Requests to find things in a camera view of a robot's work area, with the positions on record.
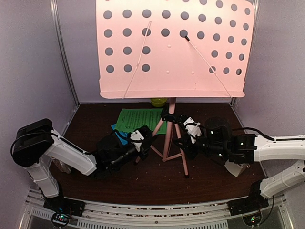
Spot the white metronome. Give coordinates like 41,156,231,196
224,160,250,177

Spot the yellow-green bowl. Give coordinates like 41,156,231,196
150,98,167,108

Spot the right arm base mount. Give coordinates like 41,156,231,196
227,197,269,216

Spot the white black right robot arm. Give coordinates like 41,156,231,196
174,115,305,211

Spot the green sheet music paper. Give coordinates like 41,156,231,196
115,108,163,133

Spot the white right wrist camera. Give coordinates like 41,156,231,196
183,117,202,144

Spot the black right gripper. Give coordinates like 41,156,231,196
175,128,228,160

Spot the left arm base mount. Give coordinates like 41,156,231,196
43,198,85,217

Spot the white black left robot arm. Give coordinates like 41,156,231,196
10,118,157,212

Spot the aluminium front rail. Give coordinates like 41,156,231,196
22,188,290,229

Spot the patterned ceramic mug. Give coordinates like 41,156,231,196
52,159,71,174

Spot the pink music stand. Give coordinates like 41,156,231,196
95,0,255,179

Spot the blue sheet music paper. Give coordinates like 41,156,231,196
111,124,128,146

